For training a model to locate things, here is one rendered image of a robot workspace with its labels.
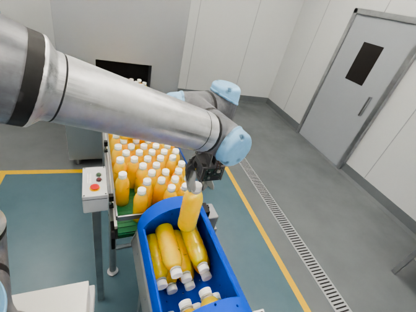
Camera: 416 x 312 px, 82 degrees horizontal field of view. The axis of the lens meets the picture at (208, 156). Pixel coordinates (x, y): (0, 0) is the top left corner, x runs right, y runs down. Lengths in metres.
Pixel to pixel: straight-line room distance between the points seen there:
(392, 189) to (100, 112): 4.03
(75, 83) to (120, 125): 0.07
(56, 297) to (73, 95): 0.56
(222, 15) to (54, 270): 4.62
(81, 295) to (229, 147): 0.52
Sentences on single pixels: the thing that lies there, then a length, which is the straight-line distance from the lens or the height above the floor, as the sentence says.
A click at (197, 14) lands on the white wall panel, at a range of 5.06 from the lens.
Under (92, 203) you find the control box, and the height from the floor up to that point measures 1.06.
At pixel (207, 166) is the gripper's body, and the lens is 0.66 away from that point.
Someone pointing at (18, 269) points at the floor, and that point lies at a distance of 2.35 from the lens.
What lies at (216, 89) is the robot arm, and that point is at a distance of 0.58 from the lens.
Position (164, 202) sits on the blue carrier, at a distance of 0.94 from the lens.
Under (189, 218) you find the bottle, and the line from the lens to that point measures 0.85.
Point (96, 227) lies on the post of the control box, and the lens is 1.42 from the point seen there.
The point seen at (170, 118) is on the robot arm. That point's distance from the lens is 0.34.
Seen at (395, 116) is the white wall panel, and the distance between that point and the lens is 4.14.
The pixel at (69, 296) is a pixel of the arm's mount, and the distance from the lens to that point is 0.74.
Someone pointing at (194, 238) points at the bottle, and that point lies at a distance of 0.97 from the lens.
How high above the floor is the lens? 1.90
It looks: 33 degrees down
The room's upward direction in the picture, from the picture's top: 15 degrees clockwise
